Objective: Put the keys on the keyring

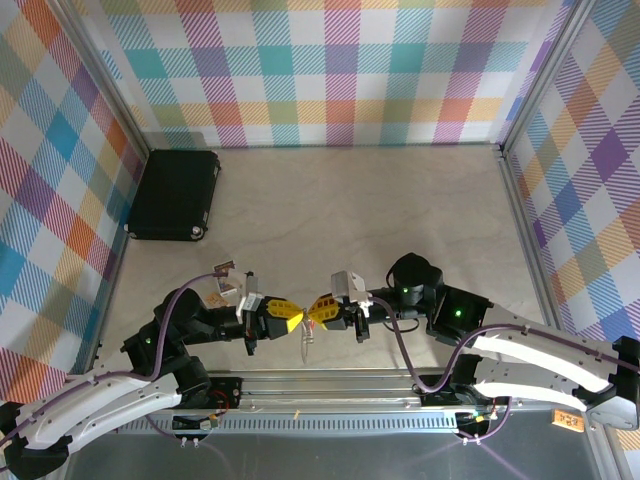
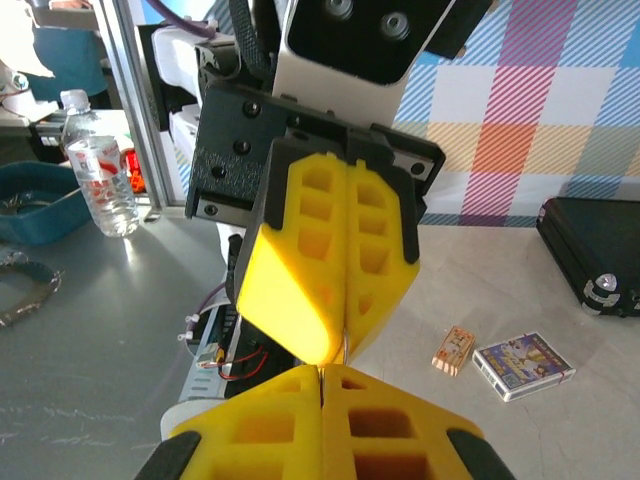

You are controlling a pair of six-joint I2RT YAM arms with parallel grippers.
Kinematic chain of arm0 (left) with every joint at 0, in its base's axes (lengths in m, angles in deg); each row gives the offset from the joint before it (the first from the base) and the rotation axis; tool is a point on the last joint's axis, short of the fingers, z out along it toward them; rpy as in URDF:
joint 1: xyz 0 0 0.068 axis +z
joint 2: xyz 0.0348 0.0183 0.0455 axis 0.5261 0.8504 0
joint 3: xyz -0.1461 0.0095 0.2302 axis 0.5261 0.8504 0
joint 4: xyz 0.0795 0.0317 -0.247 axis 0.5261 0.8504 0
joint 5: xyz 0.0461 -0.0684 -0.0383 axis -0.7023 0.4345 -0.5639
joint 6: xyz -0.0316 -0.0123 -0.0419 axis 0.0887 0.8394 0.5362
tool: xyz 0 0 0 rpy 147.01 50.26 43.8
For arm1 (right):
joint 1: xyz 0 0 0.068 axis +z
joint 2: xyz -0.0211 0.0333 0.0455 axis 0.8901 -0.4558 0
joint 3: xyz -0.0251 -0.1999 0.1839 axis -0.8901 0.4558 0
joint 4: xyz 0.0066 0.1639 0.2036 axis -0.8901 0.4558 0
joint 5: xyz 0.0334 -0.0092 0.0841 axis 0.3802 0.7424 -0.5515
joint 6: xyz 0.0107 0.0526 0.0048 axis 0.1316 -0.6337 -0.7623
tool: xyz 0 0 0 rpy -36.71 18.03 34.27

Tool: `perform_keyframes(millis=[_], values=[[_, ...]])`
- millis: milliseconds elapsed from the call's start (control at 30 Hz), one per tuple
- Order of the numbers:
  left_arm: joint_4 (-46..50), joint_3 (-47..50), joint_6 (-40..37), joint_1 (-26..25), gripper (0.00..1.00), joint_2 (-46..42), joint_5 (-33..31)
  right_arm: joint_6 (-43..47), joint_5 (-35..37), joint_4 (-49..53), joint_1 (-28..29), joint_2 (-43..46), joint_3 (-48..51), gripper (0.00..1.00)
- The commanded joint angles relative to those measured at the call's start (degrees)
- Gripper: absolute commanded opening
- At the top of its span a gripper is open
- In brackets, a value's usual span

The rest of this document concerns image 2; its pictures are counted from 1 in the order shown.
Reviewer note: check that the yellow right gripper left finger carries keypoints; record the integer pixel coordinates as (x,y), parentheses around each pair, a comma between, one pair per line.
(290,410)

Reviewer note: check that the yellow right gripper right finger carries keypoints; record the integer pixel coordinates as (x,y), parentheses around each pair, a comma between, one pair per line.
(430,425)

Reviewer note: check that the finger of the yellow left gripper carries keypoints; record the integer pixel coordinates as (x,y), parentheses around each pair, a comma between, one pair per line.
(290,280)
(380,280)

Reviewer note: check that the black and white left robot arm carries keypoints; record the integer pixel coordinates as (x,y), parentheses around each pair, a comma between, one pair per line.
(175,55)

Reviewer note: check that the small orange matchbox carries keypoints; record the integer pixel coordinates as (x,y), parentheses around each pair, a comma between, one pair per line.
(452,350)

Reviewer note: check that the playing card deck box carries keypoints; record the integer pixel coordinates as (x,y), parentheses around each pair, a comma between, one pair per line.
(525,365)

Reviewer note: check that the clear plastic water bottle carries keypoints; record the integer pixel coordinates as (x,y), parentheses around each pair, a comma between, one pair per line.
(105,190)

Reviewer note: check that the person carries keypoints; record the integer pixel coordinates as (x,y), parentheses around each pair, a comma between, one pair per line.
(70,55)

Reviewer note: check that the blue plastic bin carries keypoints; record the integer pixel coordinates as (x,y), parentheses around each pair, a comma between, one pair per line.
(40,220)

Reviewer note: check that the black hard case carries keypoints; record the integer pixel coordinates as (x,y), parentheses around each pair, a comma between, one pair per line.
(590,240)

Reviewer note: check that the aluminium vertical post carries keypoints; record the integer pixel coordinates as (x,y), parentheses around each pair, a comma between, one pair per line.
(157,180)

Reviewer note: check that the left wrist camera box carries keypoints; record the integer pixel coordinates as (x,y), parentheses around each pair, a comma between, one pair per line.
(350,40)

